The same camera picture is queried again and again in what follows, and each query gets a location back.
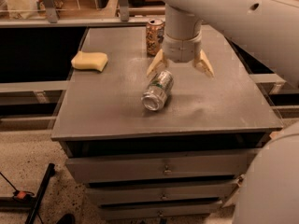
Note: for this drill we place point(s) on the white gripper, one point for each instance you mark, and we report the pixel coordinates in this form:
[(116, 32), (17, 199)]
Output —
[(181, 49)]

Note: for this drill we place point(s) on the silver green 7up can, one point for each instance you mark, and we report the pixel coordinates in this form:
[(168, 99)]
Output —
[(158, 90)]

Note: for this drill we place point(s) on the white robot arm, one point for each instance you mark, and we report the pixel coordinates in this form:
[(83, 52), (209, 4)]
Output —
[(268, 30)]

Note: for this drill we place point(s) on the orange patterned soda can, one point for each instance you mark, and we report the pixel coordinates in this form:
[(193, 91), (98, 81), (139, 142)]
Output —
[(154, 35)]

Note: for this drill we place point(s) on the yellow sponge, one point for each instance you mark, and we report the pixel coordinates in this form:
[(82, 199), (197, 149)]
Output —
[(90, 61)]

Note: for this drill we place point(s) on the grey drawer cabinet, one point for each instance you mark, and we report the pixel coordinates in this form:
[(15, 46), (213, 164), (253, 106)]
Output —
[(184, 159)]

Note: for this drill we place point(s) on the black stand leg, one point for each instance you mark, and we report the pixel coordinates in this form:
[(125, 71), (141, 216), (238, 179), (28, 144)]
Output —
[(50, 172)]

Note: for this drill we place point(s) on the metal railing frame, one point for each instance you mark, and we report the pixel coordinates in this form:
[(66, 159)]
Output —
[(59, 13)]

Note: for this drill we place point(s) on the orange clamp with cable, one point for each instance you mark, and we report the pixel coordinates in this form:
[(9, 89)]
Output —
[(22, 196)]

